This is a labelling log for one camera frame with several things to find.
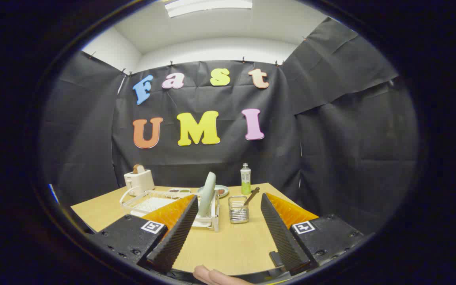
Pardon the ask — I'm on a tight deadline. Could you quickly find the metal wire basket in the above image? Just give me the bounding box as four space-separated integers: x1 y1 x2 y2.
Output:
228 196 250 224

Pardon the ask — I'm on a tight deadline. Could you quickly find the ceiling light panel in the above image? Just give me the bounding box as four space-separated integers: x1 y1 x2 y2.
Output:
164 0 253 18

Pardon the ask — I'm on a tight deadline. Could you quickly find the white toaster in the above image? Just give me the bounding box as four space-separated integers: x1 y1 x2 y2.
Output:
124 169 155 196

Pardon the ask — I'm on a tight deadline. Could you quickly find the wooden handled spoon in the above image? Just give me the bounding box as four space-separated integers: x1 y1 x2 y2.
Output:
243 187 260 206

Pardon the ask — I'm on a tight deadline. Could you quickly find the pale green plate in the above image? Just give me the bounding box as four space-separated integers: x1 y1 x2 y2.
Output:
198 171 217 217

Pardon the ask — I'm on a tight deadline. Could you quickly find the white wire dish rack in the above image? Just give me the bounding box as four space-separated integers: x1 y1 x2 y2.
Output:
120 186 220 232

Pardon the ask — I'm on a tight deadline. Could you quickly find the black backdrop cloth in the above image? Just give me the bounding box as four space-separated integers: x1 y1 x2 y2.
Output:
40 18 420 238

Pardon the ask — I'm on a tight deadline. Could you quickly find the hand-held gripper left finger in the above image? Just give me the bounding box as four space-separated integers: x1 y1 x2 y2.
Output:
87 194 200 274

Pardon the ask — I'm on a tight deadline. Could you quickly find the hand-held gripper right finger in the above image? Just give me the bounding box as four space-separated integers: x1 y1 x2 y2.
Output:
260 192 366 276

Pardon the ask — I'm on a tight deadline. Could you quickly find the round plate with food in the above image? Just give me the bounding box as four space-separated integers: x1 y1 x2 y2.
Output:
197 184 229 198

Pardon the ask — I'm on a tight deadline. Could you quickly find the green drink bottle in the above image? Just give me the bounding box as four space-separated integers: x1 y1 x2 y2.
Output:
240 163 252 195

